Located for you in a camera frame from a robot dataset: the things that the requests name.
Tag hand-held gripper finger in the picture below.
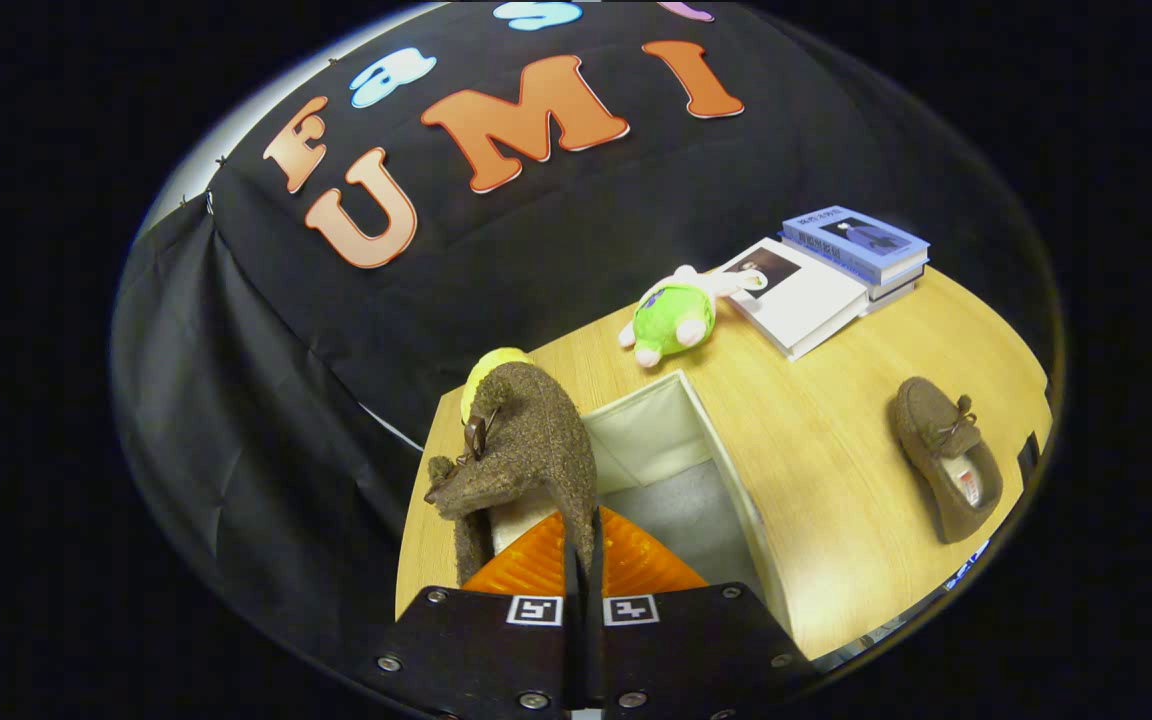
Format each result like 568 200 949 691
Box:
361 511 583 720
589 505 823 720

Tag brown shoe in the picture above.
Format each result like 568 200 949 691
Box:
424 362 599 591
888 377 1004 544

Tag grey fabric storage box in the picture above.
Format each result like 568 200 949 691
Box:
581 370 794 633

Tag yellow knitted plush ball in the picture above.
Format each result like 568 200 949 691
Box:
461 347 534 421

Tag green and pink plush toy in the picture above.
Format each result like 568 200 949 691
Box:
618 264 767 368

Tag white book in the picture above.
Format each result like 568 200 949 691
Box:
714 237 872 362

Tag black backdrop cloth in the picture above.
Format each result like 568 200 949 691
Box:
111 0 1062 691

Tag blue book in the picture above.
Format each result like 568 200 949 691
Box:
779 205 931 301

